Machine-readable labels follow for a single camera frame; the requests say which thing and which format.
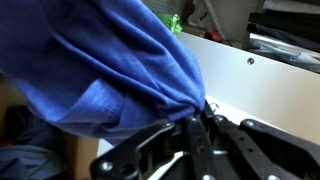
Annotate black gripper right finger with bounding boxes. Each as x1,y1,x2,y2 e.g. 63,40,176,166
203,105,320,180

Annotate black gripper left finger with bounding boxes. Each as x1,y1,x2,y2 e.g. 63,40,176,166
90,116,217,180

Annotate blue blanket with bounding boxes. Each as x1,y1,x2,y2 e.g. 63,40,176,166
0,0,205,144

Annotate dark clothes in hamper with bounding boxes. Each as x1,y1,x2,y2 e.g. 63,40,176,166
0,105,66,180

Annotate white door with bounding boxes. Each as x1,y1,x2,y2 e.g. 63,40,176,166
96,31,320,158

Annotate hanging dark clothes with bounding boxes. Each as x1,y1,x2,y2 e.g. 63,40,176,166
246,10,320,73

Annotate green shopping bag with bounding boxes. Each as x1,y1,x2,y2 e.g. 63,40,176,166
155,12,183,35

